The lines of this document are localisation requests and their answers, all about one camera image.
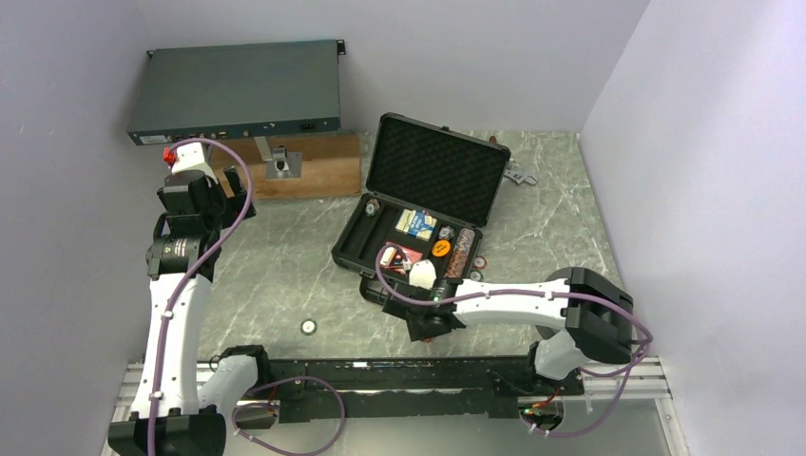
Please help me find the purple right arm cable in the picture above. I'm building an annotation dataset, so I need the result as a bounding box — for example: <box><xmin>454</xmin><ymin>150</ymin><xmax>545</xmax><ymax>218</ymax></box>
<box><xmin>374</xmin><ymin>243</ymin><xmax>655</xmax><ymax>440</ymax></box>

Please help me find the green poker chip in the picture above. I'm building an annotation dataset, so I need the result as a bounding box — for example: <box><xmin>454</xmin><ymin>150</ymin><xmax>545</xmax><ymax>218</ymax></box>
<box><xmin>299</xmin><ymin>319</ymin><xmax>318</xmax><ymax>336</ymax></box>

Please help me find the black foam-lined poker case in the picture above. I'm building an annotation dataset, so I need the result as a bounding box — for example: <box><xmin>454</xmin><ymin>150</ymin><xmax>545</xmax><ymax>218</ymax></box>
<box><xmin>331</xmin><ymin>113</ymin><xmax>510</xmax><ymax>307</ymax></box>

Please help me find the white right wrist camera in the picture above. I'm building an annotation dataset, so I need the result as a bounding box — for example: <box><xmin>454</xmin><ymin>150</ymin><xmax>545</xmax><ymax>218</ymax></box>
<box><xmin>408</xmin><ymin>259</ymin><xmax>437</xmax><ymax>290</ymax></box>

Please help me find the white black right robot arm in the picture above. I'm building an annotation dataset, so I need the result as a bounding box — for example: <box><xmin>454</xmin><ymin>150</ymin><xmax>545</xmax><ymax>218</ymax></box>
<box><xmin>378</xmin><ymin>267</ymin><xmax>638</xmax><ymax>394</ymax></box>

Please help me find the red playing card deck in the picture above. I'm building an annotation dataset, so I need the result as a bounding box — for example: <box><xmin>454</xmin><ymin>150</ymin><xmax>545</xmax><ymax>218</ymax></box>
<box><xmin>379</xmin><ymin>242</ymin><xmax>424</xmax><ymax>276</ymax></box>

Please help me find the blue playing card deck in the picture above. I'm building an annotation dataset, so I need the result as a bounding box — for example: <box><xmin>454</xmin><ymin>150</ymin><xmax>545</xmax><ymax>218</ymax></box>
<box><xmin>395</xmin><ymin>209</ymin><xmax>437</xmax><ymax>241</ymax></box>

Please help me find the row of poker chips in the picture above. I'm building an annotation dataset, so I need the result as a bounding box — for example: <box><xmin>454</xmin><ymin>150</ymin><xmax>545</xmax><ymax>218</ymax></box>
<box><xmin>445</xmin><ymin>228</ymin><xmax>475</xmax><ymax>278</ymax></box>

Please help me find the adjustable metal wrench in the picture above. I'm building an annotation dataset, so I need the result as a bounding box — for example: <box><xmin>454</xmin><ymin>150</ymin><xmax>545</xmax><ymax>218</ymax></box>
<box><xmin>504</xmin><ymin>167</ymin><xmax>538</xmax><ymax>186</ymax></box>

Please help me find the wooden board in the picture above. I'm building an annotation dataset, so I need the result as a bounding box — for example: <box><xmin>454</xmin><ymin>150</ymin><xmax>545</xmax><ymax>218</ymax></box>
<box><xmin>223</xmin><ymin>132</ymin><xmax>361</xmax><ymax>200</ymax></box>

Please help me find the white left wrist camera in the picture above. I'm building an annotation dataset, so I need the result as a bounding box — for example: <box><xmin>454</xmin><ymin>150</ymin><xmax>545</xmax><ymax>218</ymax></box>
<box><xmin>163</xmin><ymin>142</ymin><xmax>219</xmax><ymax>183</ymax></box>

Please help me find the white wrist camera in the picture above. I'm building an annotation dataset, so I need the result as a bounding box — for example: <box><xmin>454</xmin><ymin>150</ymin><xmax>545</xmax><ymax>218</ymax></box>
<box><xmin>163</xmin><ymin>142</ymin><xmax>219</xmax><ymax>183</ymax></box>
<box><xmin>408</xmin><ymin>259</ymin><xmax>437</xmax><ymax>290</ymax></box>

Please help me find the grey rack network switch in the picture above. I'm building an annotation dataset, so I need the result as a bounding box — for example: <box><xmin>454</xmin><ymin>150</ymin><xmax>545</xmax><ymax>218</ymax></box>
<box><xmin>126</xmin><ymin>39</ymin><xmax>346</xmax><ymax>145</ymax></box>

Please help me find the metal stand bracket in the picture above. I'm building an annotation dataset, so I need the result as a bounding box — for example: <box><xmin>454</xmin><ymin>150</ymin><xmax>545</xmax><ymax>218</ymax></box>
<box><xmin>255</xmin><ymin>137</ymin><xmax>302</xmax><ymax>181</ymax></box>

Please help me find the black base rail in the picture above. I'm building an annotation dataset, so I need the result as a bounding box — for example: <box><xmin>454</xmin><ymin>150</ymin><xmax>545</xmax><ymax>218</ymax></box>
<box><xmin>244</xmin><ymin>355</ymin><xmax>585</xmax><ymax>424</ymax></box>

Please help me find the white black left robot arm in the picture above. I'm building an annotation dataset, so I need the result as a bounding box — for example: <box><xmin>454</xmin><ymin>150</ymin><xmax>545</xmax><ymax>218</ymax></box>
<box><xmin>107</xmin><ymin>167</ymin><xmax>274</xmax><ymax>455</ymax></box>

